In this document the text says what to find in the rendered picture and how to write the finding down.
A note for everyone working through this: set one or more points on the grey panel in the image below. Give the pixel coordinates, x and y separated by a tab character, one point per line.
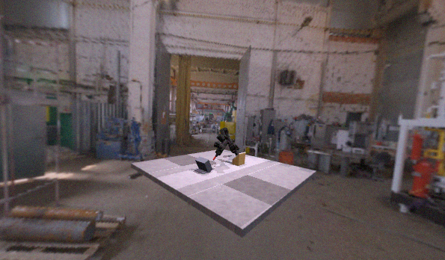
203	165

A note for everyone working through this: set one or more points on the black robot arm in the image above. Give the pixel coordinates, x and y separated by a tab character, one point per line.
225	138

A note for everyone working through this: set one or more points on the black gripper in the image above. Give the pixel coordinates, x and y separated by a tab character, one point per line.
220	149

